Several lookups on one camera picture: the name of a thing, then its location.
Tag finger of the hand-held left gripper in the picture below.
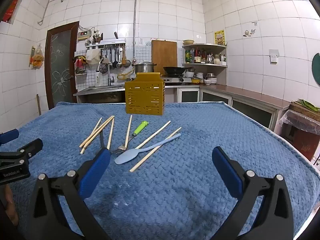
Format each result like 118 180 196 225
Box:
0 138 44 161
0 129 20 145

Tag green round board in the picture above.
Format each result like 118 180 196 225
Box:
312 53 320 87

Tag wooden cutting board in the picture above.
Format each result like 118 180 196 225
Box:
151 40 178 68

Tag steel kitchen sink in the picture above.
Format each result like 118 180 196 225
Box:
74 85 125 103

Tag steel corner shelf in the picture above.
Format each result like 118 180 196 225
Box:
182 43 228 85

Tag yellow hose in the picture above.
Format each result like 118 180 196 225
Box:
117 70 135 80

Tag brown door frosted glass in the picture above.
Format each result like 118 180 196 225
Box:
44 21 80 110

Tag green frog-handled fork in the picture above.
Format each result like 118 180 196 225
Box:
111 120 150 155

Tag black wok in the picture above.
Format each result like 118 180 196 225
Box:
163 66 194 75

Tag steel cooking pot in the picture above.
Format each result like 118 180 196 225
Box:
132 61 157 75

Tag wooden chopstick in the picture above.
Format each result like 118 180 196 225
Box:
79 117 103 148
80 117 113 154
124 115 133 149
83 115 115 147
107 118 115 150
135 120 171 149
129 127 182 173

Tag kitchen cabinets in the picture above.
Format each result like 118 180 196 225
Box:
176 84 284 132

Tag steel wall pipe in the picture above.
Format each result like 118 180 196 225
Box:
37 0 139 63

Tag plastic-covered cardboard box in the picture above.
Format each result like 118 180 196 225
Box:
280 101 320 162

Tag yellow utensil holder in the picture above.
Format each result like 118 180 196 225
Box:
124 72 166 115

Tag steel gas stove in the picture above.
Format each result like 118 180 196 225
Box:
161 74 193 84

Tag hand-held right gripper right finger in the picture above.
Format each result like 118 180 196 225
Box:
212 146 294 240

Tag blue knitted blanket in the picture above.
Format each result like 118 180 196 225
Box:
0 101 320 240

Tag red paper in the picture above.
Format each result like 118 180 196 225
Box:
2 0 20 23

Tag white hanging cloth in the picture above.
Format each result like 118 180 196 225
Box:
86 49 102 65

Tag steel wall utensil rack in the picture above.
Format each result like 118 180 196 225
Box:
86 39 126 51

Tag yellow wall poster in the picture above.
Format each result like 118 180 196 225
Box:
214 29 226 46

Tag steel faucet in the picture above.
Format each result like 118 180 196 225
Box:
96 57 115 87

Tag brown kitchen countertop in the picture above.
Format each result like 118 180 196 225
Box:
200 83 298 110

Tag stack of white bowls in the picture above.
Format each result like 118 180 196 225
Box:
196 72 217 85

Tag green vegetables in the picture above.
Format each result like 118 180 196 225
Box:
300 99 320 112

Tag person's left hand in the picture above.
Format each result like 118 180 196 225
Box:
4 186 20 227

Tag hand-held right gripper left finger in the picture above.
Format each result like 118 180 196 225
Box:
26 147 112 240

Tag light blue plastic spoon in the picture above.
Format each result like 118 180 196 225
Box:
114 133 181 165

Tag hanging plastic bag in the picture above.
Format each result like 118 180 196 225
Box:
30 45 45 69

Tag hanging black ladle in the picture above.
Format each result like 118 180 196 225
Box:
112 45 122 68

